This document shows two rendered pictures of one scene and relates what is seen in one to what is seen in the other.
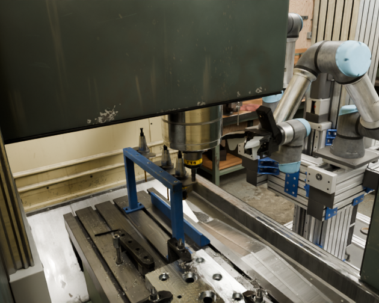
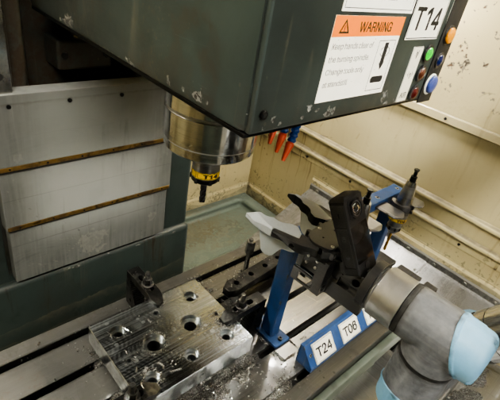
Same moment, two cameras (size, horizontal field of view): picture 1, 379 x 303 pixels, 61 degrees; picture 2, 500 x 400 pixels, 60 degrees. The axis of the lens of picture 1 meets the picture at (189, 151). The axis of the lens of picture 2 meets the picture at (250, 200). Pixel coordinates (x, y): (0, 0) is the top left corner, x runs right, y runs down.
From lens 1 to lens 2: 0.99 m
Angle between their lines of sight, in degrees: 66
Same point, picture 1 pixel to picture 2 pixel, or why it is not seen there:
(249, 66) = (185, 40)
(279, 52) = (239, 40)
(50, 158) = (370, 151)
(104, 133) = (448, 167)
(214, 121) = (179, 114)
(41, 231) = not seen: hidden behind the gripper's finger
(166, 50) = not seen: outside the picture
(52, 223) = not seen: hidden behind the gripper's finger
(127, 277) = (220, 282)
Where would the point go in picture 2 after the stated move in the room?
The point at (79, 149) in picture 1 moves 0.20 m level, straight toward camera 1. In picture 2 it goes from (404, 165) to (364, 171)
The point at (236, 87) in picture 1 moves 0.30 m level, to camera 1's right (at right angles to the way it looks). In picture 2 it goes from (166, 66) to (170, 185)
